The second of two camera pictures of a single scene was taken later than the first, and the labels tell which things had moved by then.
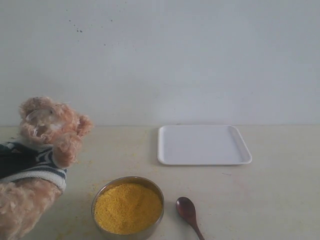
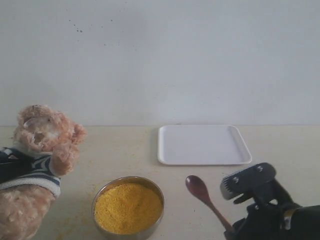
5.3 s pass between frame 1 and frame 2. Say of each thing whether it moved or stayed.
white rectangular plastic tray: stayed
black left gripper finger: moved
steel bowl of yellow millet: stayed
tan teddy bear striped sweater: moved
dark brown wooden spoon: moved
